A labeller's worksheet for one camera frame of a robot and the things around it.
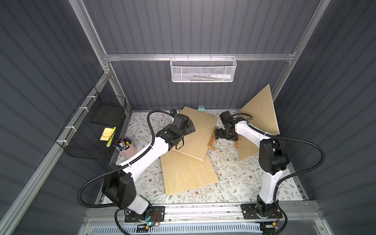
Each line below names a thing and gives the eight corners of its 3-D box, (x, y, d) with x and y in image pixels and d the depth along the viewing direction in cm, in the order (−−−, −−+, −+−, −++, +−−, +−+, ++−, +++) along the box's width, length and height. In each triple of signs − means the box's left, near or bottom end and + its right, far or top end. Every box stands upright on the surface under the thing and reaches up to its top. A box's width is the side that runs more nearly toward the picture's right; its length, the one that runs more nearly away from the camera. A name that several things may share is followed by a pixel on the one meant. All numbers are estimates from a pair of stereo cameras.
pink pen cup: (121, 155, 97) (112, 144, 86) (131, 146, 101) (124, 134, 90) (128, 161, 94) (120, 150, 83) (138, 152, 99) (132, 140, 87)
